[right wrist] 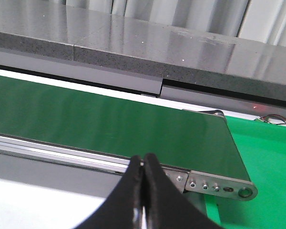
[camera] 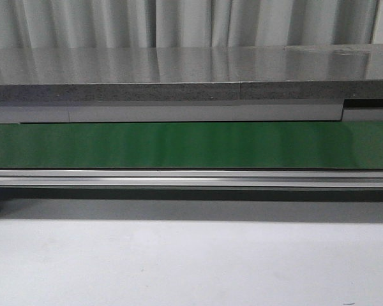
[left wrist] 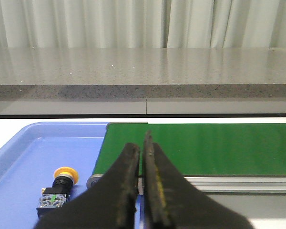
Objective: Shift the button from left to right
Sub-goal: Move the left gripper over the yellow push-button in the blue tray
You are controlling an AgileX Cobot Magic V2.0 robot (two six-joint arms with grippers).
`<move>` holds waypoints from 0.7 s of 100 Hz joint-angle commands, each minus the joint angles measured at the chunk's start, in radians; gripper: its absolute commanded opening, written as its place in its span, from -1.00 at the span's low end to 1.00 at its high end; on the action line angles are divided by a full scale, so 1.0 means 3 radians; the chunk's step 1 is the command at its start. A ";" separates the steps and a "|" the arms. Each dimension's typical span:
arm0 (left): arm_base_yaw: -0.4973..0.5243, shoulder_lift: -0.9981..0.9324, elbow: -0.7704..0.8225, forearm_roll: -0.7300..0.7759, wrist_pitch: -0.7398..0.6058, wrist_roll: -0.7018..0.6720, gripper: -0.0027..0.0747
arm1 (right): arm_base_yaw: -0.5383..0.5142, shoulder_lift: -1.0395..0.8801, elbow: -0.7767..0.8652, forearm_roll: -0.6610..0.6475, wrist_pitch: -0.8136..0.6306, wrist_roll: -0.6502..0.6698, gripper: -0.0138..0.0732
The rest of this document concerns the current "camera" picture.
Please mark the green conveyor belt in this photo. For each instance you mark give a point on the green conveyor belt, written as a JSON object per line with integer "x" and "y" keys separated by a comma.
{"x": 354, "y": 145}

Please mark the grey stone counter slab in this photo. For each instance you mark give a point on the grey stone counter slab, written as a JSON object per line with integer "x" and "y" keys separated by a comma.
{"x": 283, "y": 83}

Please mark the white pleated curtain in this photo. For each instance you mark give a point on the white pleated curtain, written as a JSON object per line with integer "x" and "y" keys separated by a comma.
{"x": 110, "y": 24}

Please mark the aluminium conveyor frame rail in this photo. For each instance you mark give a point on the aluminium conveyor frame rail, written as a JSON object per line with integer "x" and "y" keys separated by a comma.
{"x": 193, "y": 178}

